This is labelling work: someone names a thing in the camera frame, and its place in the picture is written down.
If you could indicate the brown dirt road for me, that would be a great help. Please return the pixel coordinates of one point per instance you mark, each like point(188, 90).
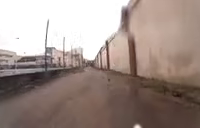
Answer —
point(88, 103)

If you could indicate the row of pale buildings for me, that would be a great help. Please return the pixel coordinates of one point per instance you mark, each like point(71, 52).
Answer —
point(59, 57)

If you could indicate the row of poles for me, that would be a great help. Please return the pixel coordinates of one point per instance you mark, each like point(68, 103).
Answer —
point(46, 45)

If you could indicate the robot's own part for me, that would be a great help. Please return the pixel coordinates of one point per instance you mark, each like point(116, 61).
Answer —
point(137, 126)

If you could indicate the white building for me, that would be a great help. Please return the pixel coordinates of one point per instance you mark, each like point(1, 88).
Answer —
point(2, 58)

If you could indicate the long pinkish panel wall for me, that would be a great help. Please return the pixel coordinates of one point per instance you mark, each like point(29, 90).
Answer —
point(168, 43)

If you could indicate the low grey kerb wall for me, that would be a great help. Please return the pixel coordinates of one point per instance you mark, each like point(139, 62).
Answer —
point(18, 80)

